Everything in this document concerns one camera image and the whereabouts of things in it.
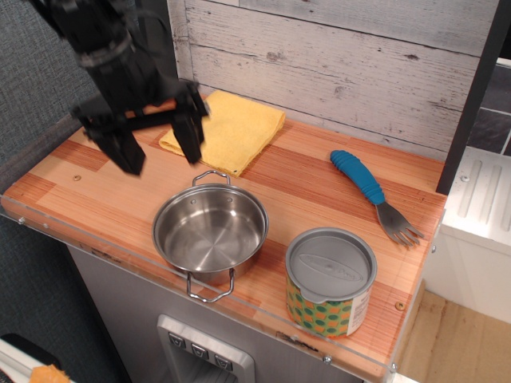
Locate clear acrylic edge guard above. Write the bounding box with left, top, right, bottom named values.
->
left=1, top=196, right=397, bottom=382

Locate blue handled metal fork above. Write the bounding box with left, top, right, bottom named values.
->
left=330, top=150, right=424, bottom=247

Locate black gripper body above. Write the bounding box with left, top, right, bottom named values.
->
left=72, top=38, right=208, bottom=132

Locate small stainless steel pot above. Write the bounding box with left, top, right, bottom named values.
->
left=152, top=170, right=269, bottom=303

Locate yellow folded towel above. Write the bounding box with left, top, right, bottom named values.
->
left=158, top=89, right=287, bottom=179

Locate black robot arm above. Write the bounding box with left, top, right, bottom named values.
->
left=31, top=1, right=209, bottom=175

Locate orange object at corner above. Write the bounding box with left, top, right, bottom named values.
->
left=29, top=365, right=72, bottom=383

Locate white toy sink unit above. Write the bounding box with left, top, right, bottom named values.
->
left=421, top=57, right=511, bottom=326

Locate patterned can with grey lid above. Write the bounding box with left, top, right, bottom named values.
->
left=285, top=227, right=378, bottom=338

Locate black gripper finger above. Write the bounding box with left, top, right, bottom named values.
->
left=85, top=119, right=145, bottom=176
left=172, top=108, right=204, bottom=164

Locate dark right frame post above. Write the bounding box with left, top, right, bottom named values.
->
left=436, top=0, right=510, bottom=195

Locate grey toy fridge cabinet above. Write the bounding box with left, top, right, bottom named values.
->
left=69, top=247, right=360, bottom=382

